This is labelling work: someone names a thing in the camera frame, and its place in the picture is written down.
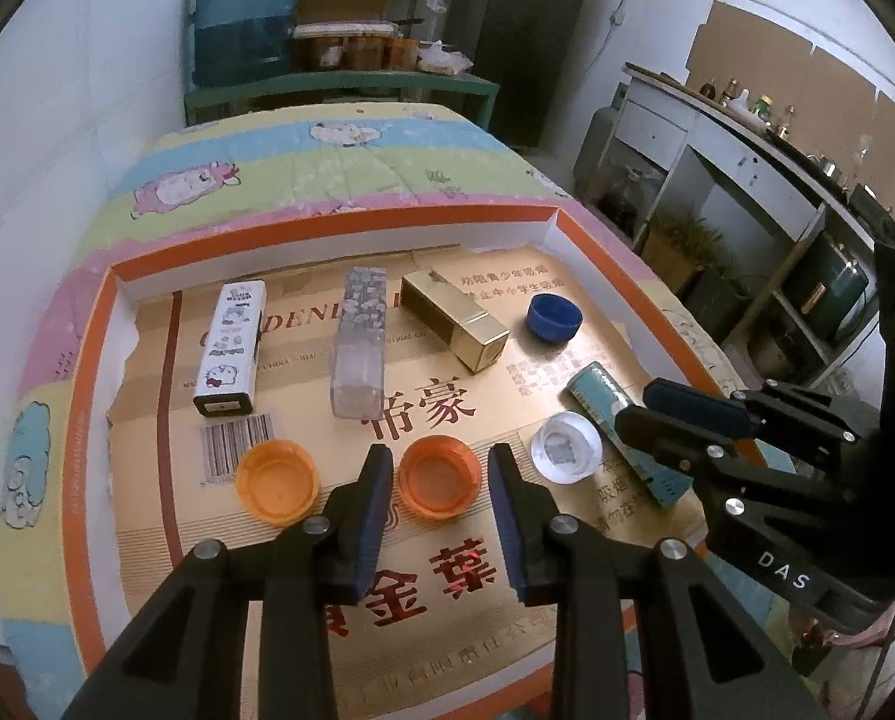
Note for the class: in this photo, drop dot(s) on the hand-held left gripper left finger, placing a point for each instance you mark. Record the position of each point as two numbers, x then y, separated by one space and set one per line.
372 517

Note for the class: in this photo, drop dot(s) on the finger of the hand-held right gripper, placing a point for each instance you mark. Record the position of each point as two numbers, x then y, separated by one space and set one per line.
687 397
665 439

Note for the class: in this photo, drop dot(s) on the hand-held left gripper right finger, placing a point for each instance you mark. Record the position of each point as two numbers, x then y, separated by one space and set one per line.
503 525

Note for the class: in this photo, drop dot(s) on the orange bottle cap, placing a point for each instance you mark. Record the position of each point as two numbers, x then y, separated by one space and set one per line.
440 478
278 480

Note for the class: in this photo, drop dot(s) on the teal rectangular box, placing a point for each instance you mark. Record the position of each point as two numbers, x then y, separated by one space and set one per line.
601 394

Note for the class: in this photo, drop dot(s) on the white bottle cap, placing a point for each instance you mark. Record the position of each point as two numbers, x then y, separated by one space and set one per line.
567 450

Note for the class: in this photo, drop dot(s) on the blue bottle cap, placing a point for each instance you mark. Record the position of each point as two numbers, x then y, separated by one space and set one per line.
554 317

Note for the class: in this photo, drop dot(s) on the clear glitter rectangular box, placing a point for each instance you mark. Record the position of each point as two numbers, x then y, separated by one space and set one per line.
361 345

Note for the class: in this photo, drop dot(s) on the gold rectangular box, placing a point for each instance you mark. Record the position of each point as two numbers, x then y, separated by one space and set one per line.
458 326

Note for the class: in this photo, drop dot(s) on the orange-rimmed cardboard box tray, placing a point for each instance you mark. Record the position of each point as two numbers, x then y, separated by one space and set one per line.
162 555

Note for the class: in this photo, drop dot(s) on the white cartoon-print box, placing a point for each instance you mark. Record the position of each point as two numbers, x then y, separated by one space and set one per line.
229 352

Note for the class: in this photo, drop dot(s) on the green potted plant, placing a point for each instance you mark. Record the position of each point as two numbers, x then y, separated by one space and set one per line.
680 240

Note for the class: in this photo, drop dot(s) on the green cooking pot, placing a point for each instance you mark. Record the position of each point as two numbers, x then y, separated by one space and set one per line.
822 289

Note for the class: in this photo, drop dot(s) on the dark glass jug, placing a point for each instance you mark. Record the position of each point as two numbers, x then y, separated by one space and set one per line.
629 196

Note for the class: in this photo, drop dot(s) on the white counter cabinet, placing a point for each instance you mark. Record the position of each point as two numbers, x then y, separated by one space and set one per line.
725 157

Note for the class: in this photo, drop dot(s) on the grey gas cylinder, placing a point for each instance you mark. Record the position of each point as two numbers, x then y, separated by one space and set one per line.
593 142

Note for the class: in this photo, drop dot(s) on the glass bottle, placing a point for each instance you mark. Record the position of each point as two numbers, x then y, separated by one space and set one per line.
764 109
732 91

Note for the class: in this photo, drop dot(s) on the dark grey refrigerator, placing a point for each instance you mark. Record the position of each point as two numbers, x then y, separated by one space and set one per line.
522 30

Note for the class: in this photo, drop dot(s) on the white plastic bag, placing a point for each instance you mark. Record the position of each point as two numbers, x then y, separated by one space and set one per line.
441 58

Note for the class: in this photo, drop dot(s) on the amber jar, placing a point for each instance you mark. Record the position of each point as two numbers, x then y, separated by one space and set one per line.
404 52
320 52
365 51

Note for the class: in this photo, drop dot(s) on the brown cardboard box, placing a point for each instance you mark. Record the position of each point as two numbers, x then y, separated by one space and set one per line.
342 6

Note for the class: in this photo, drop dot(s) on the blue water jug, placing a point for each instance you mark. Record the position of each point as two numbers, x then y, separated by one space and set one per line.
244 15

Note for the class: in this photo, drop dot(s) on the wall socket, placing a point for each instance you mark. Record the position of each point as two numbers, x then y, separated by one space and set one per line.
618 15

